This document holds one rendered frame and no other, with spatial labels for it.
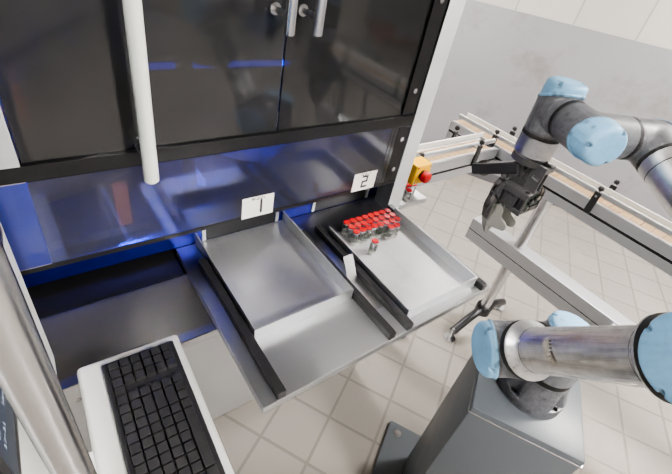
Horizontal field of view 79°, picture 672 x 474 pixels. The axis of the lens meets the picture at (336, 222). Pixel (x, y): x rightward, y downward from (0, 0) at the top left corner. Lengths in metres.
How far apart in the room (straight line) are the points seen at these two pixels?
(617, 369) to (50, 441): 0.65
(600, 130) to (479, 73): 2.84
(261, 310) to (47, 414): 0.68
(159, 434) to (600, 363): 0.73
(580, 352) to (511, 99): 2.99
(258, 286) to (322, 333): 0.20
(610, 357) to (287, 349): 0.57
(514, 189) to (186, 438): 0.79
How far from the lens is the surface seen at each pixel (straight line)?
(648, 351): 0.64
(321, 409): 1.85
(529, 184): 0.93
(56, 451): 0.36
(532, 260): 2.03
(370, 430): 1.86
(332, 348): 0.92
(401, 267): 1.14
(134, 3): 0.68
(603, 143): 0.79
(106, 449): 0.92
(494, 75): 3.57
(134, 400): 0.92
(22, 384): 0.29
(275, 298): 0.98
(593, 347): 0.74
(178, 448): 0.86
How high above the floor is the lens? 1.61
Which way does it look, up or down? 36 degrees down
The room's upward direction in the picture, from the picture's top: 12 degrees clockwise
